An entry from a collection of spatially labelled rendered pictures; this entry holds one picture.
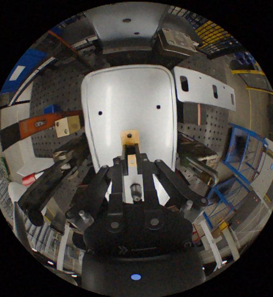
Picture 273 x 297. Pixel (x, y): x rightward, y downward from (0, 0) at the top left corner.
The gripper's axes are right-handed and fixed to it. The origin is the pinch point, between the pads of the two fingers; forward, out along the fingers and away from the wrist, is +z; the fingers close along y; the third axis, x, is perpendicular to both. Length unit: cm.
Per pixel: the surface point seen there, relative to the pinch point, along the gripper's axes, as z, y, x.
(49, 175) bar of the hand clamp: -6.7, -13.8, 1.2
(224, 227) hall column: 20, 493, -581
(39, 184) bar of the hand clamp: -9.7, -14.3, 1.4
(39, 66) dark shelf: 3.1, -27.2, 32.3
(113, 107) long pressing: 5.7, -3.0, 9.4
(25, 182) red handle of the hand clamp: -8.6, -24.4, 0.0
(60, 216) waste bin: 91, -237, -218
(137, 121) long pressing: 5.7, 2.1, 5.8
